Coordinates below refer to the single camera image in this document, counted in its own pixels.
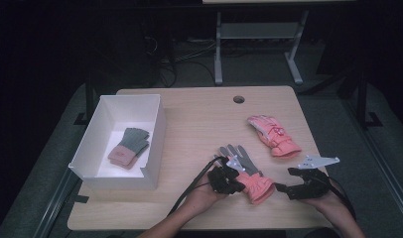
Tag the black metal stand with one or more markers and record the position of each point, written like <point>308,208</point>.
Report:
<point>363,99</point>

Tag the grey metal stand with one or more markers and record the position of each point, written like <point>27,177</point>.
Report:
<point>255,31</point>

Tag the pink ski glove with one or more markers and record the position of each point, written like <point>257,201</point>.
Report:
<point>257,186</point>
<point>275,139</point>

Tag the grey and pink knitted glove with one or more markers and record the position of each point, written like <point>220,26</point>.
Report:
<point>132,164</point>
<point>131,137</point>

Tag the person's right hand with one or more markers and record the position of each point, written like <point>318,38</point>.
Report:
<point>332,201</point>

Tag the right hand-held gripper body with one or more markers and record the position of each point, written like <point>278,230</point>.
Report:
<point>310,188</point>

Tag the person's left hand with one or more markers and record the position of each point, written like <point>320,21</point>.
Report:
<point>202,196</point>

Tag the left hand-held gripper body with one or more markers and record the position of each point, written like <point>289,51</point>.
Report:
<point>224,181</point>

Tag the white box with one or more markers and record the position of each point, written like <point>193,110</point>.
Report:
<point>90,132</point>

